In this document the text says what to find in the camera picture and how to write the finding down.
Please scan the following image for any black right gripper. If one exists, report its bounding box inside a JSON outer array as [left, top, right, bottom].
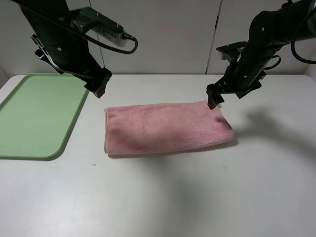
[[206, 59, 266, 110]]

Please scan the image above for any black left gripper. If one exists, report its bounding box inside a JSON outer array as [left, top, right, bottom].
[[31, 35, 112, 98]]

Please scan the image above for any pink fluffy towel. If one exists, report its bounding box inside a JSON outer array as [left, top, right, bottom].
[[104, 101, 235, 156]]

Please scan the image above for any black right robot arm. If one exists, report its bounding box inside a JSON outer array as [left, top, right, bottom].
[[206, 0, 316, 110]]

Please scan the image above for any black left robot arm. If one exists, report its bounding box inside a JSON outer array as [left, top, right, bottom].
[[16, 0, 112, 98]]

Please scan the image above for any green plastic tray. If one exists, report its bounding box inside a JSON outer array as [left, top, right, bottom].
[[0, 74, 88, 160]]

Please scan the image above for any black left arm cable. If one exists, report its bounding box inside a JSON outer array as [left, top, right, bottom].
[[14, 0, 139, 55]]

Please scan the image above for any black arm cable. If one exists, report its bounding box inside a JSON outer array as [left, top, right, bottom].
[[14, 0, 139, 55], [266, 0, 316, 71]]

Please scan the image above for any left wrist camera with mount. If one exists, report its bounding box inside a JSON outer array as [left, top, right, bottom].
[[71, 7, 127, 47]]

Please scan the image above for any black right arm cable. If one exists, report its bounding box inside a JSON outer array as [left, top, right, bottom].
[[266, 0, 316, 71]]

